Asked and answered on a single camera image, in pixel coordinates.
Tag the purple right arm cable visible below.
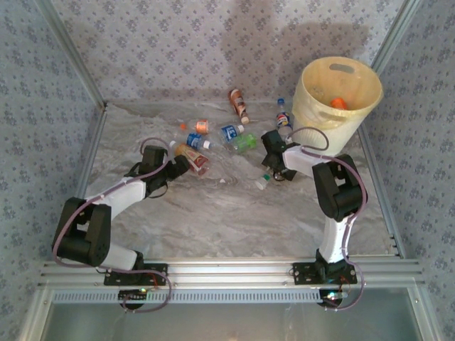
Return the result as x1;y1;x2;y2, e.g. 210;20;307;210
286;126;367;313

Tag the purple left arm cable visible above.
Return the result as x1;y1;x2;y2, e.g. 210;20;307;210
51;136;173;314

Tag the clear bottle orange label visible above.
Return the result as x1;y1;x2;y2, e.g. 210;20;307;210
179;119;210;136

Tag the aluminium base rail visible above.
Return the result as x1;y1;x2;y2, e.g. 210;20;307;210
37;258;426;288

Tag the cream plastic bin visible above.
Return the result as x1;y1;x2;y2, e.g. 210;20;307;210
291;56;384;157

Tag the grey metal panel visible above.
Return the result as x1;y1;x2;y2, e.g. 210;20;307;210
21;287;438;341

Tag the clear bottle large blue label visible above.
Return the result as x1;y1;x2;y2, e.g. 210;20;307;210
211;123;247;151

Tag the grey slotted cable duct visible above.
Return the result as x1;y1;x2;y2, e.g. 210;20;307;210
51;287;330;305

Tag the amber tea bottle red label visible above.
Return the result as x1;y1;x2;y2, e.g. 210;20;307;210
176;143;210;178

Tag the green plastic bottle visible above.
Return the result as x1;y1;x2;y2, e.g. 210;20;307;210
230;133;257;154

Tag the clear cola bottle blue cap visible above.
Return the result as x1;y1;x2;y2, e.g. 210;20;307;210
275;98;295;141

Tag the left controller board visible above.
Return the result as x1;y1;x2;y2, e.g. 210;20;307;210
118;289;149;310

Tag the controller board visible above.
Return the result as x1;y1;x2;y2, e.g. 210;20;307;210
118;289;149;310
318;289;351;308

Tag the aluminium corner post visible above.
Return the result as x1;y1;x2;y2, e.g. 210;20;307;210
33;0;109;111
371;0;426;70

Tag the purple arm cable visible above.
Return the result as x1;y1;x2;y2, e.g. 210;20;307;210
286;126;367;313
51;136;173;314

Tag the brown bottle white cap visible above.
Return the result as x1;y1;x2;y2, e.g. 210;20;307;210
227;88;252;125

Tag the small bottle blue label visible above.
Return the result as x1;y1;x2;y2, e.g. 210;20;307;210
186;132;211;149

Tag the right controller board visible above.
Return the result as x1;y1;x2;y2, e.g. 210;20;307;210
318;289;351;308

